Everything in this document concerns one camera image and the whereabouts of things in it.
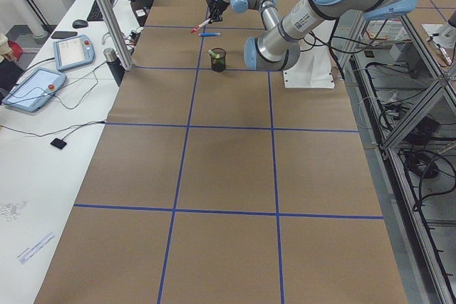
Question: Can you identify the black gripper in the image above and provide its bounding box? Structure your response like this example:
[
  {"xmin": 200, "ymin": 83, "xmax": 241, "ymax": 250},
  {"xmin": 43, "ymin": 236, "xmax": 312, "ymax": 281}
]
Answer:
[{"xmin": 205, "ymin": 0, "xmax": 229, "ymax": 19}]

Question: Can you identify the green highlighter pen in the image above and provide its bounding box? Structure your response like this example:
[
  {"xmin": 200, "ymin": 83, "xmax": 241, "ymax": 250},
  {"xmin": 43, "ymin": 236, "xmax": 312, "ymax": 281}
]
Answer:
[{"xmin": 208, "ymin": 50, "xmax": 220, "ymax": 58}]

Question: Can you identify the teach pendant far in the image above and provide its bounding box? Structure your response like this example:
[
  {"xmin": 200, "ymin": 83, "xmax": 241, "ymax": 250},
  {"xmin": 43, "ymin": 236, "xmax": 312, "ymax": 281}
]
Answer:
[{"xmin": 53, "ymin": 35, "xmax": 95, "ymax": 72}]

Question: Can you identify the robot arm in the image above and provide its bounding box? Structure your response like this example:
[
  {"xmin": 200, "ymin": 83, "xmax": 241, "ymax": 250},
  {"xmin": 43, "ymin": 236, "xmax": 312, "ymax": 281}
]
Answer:
[{"xmin": 206, "ymin": 0, "xmax": 418, "ymax": 71}]

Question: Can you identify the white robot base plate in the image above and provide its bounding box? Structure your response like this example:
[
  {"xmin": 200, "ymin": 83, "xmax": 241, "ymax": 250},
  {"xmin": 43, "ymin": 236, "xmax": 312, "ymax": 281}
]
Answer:
[{"xmin": 283, "ymin": 46, "xmax": 335, "ymax": 89}]

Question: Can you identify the blue marker pen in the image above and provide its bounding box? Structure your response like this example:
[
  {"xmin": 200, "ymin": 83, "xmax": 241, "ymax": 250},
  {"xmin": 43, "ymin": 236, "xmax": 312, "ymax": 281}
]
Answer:
[{"xmin": 199, "ymin": 33, "xmax": 222, "ymax": 37}]

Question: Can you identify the black keyboard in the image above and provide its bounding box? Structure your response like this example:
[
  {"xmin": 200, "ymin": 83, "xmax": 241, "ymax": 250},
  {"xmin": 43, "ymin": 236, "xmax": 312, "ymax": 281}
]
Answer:
[{"xmin": 86, "ymin": 0, "xmax": 119, "ymax": 22}]

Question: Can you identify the dark metal water bottle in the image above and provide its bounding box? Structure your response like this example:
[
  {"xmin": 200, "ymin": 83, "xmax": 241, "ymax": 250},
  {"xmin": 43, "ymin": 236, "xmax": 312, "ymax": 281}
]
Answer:
[{"xmin": 103, "ymin": 48, "xmax": 125, "ymax": 87}]

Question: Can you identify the red white marker pen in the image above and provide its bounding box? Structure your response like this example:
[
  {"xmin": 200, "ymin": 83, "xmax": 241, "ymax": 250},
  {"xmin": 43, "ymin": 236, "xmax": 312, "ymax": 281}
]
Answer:
[{"xmin": 190, "ymin": 18, "xmax": 211, "ymax": 33}]

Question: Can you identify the small black square pad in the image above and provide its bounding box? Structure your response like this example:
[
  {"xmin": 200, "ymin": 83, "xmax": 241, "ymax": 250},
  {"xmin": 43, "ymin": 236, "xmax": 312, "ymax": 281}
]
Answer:
[{"xmin": 51, "ymin": 138, "xmax": 67, "ymax": 150}]

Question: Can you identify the black smartphone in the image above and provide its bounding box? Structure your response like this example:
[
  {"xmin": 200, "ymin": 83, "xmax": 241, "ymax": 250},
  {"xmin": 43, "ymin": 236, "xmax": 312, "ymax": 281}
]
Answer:
[{"xmin": 51, "ymin": 31, "xmax": 78, "ymax": 40}]

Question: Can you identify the aluminium frame rack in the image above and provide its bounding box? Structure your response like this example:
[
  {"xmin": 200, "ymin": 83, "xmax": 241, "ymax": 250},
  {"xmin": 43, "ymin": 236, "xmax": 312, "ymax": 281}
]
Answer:
[{"xmin": 338, "ymin": 9, "xmax": 455, "ymax": 303}]

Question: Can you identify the teach pendant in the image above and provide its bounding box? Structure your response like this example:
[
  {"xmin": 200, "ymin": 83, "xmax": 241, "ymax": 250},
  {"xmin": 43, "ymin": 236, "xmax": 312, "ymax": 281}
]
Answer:
[
  {"xmin": 53, "ymin": 35, "xmax": 95, "ymax": 72},
  {"xmin": 2, "ymin": 68, "xmax": 67, "ymax": 113}
]

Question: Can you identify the teach pendant near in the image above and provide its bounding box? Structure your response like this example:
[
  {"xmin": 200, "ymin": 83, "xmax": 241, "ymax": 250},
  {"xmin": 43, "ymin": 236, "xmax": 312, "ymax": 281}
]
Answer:
[{"xmin": 2, "ymin": 68, "xmax": 67, "ymax": 113}]

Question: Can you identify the black computer mouse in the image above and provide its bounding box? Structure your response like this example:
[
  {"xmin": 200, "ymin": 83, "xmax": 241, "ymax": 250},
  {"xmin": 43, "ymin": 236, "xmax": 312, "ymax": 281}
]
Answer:
[{"xmin": 72, "ymin": 19, "xmax": 88, "ymax": 28}]

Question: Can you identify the aluminium frame post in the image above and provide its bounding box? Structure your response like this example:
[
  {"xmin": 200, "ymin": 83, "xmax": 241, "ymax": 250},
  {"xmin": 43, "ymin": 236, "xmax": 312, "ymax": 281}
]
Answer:
[{"xmin": 96, "ymin": 0, "xmax": 133, "ymax": 70}]

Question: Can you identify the black mesh pen cup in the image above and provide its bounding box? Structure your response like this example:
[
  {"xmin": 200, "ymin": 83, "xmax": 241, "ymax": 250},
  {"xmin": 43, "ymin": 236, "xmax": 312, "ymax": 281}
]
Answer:
[{"xmin": 210, "ymin": 48, "xmax": 226, "ymax": 72}]

